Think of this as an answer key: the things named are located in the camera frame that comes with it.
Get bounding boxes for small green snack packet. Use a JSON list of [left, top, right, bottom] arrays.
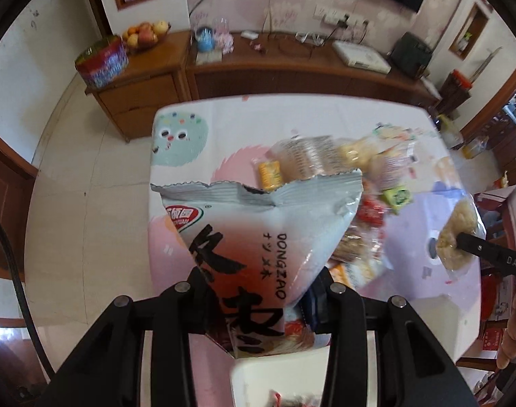
[[382, 187, 412, 215]]

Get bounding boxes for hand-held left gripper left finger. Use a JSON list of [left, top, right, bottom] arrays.
[[39, 265, 218, 407]]

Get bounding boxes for clear labelled snack packet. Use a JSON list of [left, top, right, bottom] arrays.
[[270, 135, 348, 179]]

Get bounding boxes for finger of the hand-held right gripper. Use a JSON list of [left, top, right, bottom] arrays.
[[456, 231, 497, 264]]

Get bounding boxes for white cable bundle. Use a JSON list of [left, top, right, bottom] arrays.
[[295, 32, 325, 47]]

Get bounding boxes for brown wooden cupboard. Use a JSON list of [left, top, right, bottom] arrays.
[[462, 55, 516, 174]]

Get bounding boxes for long wooden tv cabinet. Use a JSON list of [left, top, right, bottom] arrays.
[[186, 32, 441, 109]]

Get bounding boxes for white set-top box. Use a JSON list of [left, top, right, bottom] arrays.
[[332, 40, 393, 75]]

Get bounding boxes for dark bag on cabinet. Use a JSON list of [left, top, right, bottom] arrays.
[[387, 32, 434, 79]]

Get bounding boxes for wooden side cabinet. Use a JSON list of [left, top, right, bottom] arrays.
[[85, 30, 191, 142]]

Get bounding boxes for red cardboard box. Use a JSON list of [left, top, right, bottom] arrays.
[[481, 271, 516, 350]]

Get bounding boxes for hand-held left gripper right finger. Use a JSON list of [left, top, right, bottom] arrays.
[[301, 267, 479, 407]]

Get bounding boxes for small orange snack packet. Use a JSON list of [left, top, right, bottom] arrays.
[[326, 263, 356, 285]]

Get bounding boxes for large white snack bag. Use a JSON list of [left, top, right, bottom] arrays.
[[150, 169, 364, 354]]

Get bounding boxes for clear rice cracker packet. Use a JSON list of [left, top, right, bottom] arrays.
[[338, 129, 416, 176], [436, 197, 485, 283]]

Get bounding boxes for red capped jar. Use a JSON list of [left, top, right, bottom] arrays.
[[438, 70, 472, 114]]

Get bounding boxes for blue snow globe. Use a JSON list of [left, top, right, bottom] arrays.
[[193, 26, 216, 54]]

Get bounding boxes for small yellow snack packet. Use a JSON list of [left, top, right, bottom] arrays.
[[257, 160, 285, 190]]

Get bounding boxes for black looped cable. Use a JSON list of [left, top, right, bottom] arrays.
[[266, 34, 315, 58]]

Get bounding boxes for fruit bowl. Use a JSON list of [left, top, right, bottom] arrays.
[[122, 30, 171, 54]]

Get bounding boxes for narrow wooden wall niche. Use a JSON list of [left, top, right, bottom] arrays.
[[449, 2, 490, 61]]

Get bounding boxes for brown wooden door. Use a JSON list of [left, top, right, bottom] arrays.
[[0, 125, 39, 283]]

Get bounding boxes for yellow oil bottle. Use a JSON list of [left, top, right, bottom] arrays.
[[462, 136, 489, 160]]

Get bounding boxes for white wall power strip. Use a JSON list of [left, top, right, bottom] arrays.
[[315, 4, 370, 30]]

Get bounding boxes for cartoon printed tablecloth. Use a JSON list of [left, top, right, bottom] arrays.
[[148, 93, 483, 361]]

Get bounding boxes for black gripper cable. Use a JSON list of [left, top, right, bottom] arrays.
[[0, 207, 56, 380]]

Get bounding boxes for small red snack packet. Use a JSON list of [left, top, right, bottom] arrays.
[[355, 195, 386, 226]]

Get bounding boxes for white bucket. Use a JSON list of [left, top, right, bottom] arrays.
[[436, 114, 463, 146]]

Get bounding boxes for colourful round tin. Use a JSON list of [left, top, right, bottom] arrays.
[[75, 36, 129, 90]]

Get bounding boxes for person's right hand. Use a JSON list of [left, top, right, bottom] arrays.
[[497, 297, 516, 370]]

